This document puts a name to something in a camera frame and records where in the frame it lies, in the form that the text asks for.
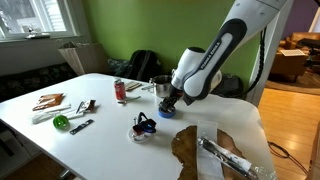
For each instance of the clear plastic sheet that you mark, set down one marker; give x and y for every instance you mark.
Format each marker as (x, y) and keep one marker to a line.
(207, 130)

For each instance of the small object on windowsill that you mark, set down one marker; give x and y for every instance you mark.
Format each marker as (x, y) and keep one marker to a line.
(36, 33)

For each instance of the dark floral fabric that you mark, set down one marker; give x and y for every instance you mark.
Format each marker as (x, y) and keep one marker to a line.
(116, 67)

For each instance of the white paper sheet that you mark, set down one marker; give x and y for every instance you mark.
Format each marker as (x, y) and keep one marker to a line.
(292, 52)

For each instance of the small red object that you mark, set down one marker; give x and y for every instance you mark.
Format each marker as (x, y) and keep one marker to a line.
(137, 130)

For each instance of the silver metal utensil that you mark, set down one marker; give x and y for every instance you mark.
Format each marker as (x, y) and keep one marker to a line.
(130, 99)

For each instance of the short white plastic item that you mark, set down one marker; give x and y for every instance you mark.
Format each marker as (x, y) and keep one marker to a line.
(74, 114)

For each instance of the silver metal pot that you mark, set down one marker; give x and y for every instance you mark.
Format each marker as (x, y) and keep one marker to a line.
(162, 87)

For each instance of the red soda can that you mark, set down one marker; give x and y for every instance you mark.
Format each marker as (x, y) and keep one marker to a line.
(120, 90)

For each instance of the black flat strip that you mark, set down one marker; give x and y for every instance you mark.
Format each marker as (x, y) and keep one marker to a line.
(81, 127)

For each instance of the tan flat card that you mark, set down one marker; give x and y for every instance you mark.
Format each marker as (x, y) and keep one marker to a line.
(132, 85)

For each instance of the clear bag with cutlery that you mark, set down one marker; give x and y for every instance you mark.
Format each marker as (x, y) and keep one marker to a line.
(230, 158)

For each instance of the green round plastic object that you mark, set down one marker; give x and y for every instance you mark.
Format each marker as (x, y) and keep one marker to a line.
(61, 122)

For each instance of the white framed window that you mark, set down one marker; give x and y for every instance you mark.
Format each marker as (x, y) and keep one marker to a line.
(40, 16)

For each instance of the dark floral bench cushion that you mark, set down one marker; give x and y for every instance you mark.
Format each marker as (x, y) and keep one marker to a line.
(33, 80)

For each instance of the small dark snack packet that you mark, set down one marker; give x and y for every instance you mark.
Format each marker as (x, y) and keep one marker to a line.
(86, 105)

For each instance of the long white plastic item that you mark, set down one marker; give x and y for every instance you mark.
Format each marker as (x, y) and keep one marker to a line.
(50, 113)

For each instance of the black bag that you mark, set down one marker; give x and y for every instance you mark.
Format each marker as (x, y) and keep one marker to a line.
(230, 85)

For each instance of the brown paper bag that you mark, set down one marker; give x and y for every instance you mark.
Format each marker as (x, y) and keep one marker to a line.
(85, 58)

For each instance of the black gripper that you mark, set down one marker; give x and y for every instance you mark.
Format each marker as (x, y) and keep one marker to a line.
(172, 97)

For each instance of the black backpack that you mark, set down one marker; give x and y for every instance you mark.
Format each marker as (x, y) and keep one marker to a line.
(143, 65)

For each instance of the brown wooden slab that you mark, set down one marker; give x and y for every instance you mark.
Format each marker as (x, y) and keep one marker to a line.
(185, 150)

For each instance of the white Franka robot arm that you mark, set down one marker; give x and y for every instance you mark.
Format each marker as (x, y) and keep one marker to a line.
(213, 56)

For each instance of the brown armchair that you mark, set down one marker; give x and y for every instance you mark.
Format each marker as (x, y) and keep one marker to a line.
(286, 65)

